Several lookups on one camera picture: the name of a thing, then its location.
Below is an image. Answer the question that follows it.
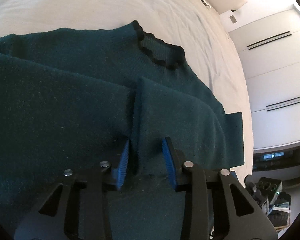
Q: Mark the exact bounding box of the white bed sheet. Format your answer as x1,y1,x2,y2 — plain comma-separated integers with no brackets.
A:
0,0,254,180

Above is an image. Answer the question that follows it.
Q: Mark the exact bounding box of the cluttered dark shelf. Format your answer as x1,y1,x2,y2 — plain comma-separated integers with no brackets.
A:
251,146,300,181

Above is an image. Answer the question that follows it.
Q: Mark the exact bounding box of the dark teal knit sweater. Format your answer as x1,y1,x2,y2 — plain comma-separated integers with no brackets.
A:
0,21,244,239

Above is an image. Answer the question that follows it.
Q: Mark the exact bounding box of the black equipment bag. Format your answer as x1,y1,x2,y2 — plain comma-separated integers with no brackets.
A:
244,175,292,233

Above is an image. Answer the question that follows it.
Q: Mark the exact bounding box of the white wardrobe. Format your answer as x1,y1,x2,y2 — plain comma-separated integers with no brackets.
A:
229,9,300,152

